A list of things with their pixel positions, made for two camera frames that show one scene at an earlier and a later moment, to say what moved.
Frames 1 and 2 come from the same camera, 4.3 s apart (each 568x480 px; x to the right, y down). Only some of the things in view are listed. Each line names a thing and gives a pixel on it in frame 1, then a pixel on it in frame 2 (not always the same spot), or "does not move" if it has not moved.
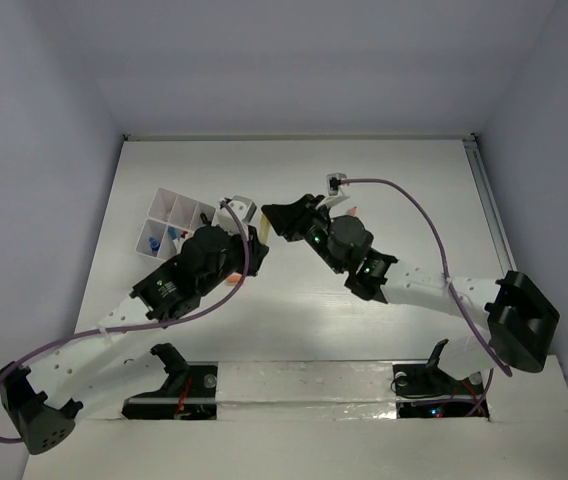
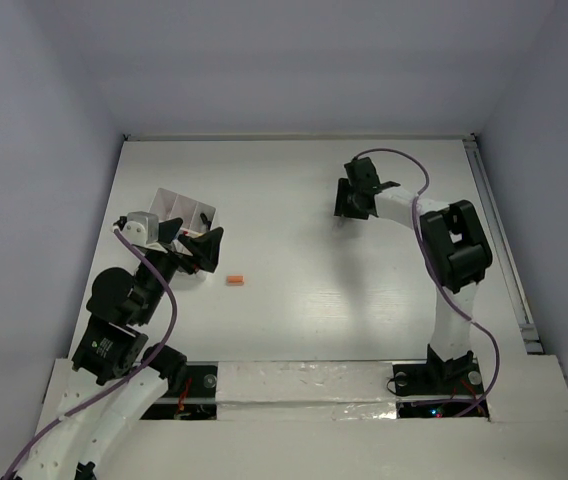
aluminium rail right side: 507,262 does not move
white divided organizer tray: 172,219 does not move
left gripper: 255,249 to 205,248
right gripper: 291,220 to 342,205
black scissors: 204,219 does not move
